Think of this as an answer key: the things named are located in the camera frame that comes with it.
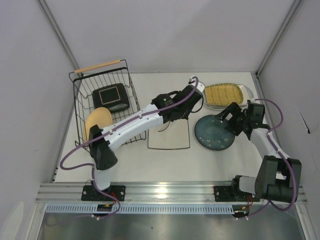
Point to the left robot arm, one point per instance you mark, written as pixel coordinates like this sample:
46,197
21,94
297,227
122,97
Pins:
112,137

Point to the wooden plate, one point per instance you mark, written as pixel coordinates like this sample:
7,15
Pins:
101,117

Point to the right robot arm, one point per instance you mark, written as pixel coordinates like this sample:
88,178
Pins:
278,177

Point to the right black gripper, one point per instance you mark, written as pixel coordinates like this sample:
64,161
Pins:
230,116

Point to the white rectangular plate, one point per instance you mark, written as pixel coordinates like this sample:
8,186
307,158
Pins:
243,90

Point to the black wire dish rack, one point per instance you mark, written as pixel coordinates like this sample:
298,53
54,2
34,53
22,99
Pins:
84,83

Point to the black square dish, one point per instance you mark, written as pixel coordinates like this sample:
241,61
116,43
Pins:
112,97

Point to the white square plate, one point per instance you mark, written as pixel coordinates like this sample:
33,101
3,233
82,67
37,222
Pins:
170,136

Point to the dark blue round plate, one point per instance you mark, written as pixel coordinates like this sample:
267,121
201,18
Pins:
210,132

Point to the woven fan-shaped plate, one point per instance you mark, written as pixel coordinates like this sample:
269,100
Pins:
223,94

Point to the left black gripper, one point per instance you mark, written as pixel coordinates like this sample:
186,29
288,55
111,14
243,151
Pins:
194,92

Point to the white slotted cable duct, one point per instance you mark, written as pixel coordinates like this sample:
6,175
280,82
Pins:
128,208

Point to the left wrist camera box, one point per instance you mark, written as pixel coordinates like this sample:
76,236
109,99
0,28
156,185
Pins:
194,81

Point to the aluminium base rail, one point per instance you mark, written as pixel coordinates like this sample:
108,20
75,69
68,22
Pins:
135,192

